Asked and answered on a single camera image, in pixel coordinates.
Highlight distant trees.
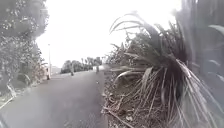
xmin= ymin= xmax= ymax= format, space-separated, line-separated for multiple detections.
xmin=60 ymin=56 xmax=103 ymax=74

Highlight grey asphalt path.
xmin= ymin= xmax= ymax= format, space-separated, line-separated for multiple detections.
xmin=0 ymin=69 xmax=111 ymax=128

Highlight pale pole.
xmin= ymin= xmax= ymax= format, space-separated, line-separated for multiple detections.
xmin=47 ymin=43 xmax=52 ymax=80

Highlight dense green bushes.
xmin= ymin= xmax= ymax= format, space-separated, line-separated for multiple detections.
xmin=0 ymin=0 xmax=50 ymax=101

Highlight flax bushes with dry leaves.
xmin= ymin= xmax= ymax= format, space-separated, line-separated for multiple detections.
xmin=101 ymin=0 xmax=224 ymax=128

